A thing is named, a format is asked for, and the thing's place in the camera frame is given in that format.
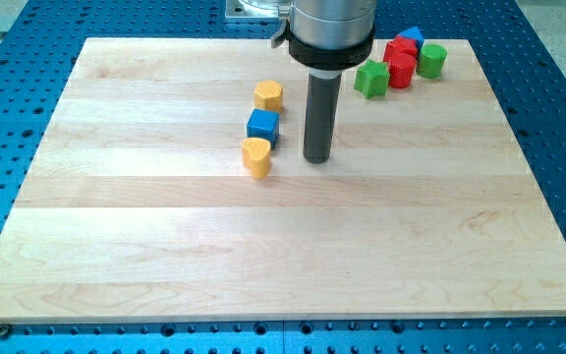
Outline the blue triangular block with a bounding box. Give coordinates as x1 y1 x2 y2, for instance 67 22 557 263
397 27 425 49

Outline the yellow octagon block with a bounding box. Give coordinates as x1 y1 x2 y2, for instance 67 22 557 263
254 80 283 113

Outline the red block behind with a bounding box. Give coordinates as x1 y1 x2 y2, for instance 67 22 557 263
382 35 419 63

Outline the light wooden board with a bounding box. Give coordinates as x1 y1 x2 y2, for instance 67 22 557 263
0 37 566 324

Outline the blue cube block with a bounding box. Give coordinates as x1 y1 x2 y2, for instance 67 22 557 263
247 108 280 148

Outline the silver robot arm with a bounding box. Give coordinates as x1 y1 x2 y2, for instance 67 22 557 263
270 0 377 164

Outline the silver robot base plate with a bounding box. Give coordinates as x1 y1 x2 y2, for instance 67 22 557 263
224 0 291 23

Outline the left board corner screw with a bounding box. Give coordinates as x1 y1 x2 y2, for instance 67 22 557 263
0 324 13 339

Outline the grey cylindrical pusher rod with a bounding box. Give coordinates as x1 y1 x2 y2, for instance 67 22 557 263
303 72 341 164

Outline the green star block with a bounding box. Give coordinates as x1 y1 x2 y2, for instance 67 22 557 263
354 60 390 98

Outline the red cylinder block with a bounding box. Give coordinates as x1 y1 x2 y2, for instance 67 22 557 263
389 53 417 89

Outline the yellow heart block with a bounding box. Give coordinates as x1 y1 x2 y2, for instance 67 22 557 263
241 138 271 180

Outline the green cylinder block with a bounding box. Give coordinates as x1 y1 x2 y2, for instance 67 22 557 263
416 43 448 79

